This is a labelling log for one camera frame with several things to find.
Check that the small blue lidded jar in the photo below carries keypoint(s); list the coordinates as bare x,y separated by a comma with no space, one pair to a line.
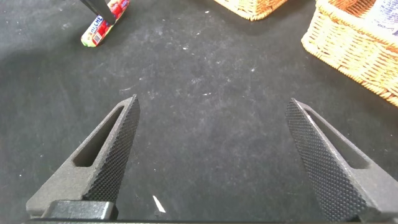
384,14

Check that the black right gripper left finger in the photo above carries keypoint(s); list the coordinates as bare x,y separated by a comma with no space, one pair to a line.
105,168

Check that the red candy pack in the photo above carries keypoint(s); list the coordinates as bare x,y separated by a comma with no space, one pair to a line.
94,34

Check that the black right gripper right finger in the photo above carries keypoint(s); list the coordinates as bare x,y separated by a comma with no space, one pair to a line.
329,168

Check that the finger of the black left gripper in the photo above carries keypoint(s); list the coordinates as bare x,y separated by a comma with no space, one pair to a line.
101,11

